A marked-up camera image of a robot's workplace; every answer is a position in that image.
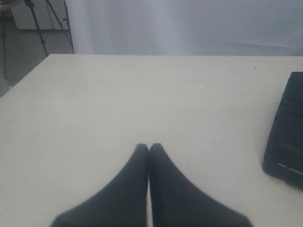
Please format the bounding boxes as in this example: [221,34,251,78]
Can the white backdrop curtain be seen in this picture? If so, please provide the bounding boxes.
[66,0,303,56]

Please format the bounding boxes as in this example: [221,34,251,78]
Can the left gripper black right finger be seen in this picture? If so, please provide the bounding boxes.
[149,143,252,227]

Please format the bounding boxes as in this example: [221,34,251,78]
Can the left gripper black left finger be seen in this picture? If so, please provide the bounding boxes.
[52,144,149,227]

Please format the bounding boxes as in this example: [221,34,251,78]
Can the black tripod stand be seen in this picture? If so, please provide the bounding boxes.
[0,0,75,80]

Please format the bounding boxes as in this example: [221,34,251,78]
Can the black plastic tool case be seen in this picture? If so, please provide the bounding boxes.
[262,71,303,188]

